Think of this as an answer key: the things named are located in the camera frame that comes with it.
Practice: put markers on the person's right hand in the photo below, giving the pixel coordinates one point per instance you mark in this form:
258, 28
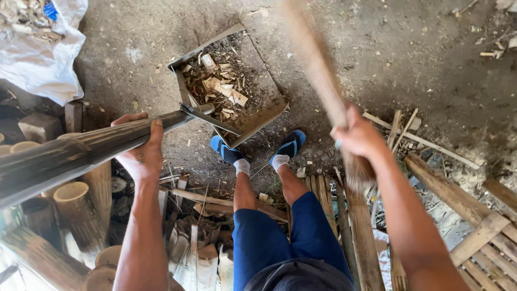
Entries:
357, 135

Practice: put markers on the person's left hand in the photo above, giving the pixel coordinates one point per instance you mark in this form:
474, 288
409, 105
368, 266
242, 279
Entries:
139, 155

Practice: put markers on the person's right fingers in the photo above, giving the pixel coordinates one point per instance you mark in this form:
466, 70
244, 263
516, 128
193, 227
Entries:
343, 139

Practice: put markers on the straw broom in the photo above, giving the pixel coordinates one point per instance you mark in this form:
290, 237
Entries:
327, 93

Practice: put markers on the blue flip-flop sandal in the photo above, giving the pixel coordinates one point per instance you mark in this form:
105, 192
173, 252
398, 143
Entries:
226, 151
290, 146

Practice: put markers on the white sock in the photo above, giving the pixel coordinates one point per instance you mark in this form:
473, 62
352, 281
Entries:
279, 161
242, 166

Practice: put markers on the thin bamboo stick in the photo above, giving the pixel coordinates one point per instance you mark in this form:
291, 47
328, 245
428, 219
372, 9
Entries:
420, 140

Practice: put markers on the blue shorts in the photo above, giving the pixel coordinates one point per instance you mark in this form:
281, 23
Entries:
278, 238

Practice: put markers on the heap of wood chips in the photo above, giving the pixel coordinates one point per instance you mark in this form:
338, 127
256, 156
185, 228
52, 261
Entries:
218, 87

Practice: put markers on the pile of bamboo scraps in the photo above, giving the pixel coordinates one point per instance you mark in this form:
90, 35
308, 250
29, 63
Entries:
202, 238

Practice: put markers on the heap of cut bamboo tubes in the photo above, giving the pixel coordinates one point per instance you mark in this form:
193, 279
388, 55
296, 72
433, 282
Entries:
60, 218

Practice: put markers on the grey stone block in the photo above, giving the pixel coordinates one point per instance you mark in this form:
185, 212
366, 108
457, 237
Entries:
39, 127

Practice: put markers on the white plastic sack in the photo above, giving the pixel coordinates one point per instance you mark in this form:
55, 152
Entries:
38, 44

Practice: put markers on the bamboo slat frame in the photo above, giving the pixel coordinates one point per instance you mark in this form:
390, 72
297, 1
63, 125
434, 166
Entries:
480, 238

